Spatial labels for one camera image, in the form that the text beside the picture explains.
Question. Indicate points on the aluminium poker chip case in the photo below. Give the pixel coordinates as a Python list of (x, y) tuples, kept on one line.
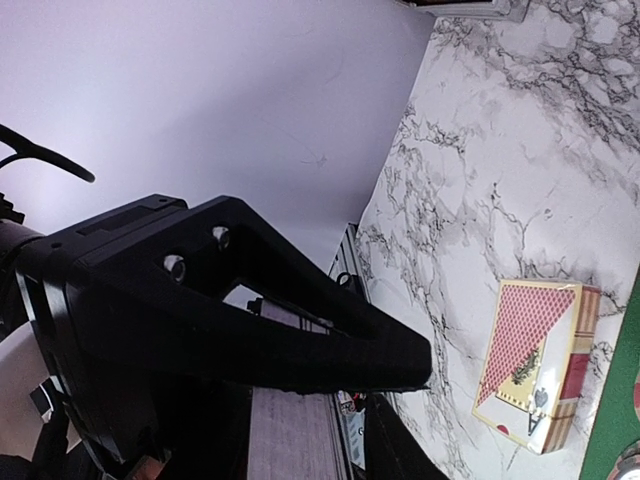
[(507, 10)]

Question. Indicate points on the pink playing card deck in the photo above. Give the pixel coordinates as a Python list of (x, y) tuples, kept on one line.
[(295, 436)]

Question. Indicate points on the dark chips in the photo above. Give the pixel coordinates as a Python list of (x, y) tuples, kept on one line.
[(628, 465)]

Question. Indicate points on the round green poker mat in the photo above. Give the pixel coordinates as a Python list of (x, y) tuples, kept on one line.
[(616, 426)]

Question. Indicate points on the white red card box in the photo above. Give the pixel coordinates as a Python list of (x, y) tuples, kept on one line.
[(536, 361)]

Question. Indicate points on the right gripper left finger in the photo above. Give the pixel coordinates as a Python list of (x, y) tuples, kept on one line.
[(141, 312)]

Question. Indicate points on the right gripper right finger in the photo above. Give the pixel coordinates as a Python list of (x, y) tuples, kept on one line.
[(391, 452)]

